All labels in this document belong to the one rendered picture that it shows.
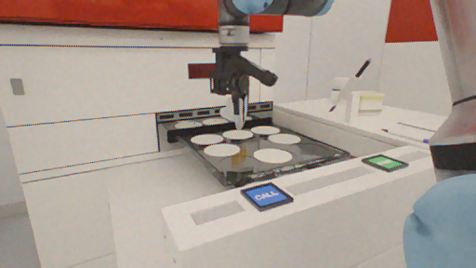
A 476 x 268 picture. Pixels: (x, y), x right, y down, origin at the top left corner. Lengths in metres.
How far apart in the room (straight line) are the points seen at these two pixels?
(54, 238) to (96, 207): 0.14
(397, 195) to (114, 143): 0.74
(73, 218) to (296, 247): 0.74
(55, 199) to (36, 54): 0.40
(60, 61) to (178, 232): 0.63
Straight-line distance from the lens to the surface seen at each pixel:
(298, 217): 0.39
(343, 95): 0.85
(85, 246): 1.05
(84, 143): 0.91
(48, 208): 0.98
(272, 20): 1.00
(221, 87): 0.69
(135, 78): 0.88
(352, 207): 0.46
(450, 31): 0.20
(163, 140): 0.92
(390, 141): 0.75
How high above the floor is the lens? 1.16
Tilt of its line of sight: 16 degrees down
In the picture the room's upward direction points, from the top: straight up
